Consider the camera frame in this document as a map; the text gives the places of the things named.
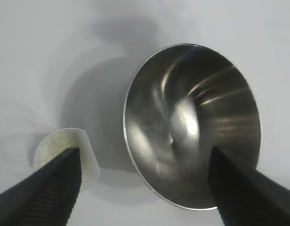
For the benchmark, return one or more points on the stainless steel mixing bowl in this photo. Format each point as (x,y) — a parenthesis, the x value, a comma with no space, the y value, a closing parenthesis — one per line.
(182,106)

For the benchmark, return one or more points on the white rice grains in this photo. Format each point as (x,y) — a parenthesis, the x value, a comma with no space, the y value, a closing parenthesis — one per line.
(53,146)

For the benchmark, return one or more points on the clear plastic measuring cup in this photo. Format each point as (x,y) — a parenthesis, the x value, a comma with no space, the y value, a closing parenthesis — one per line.
(91,164)

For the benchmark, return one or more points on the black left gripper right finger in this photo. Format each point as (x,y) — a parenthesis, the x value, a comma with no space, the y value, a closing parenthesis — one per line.
(248,195)

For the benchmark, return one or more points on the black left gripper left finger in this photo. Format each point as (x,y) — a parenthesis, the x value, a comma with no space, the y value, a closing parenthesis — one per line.
(41,195)

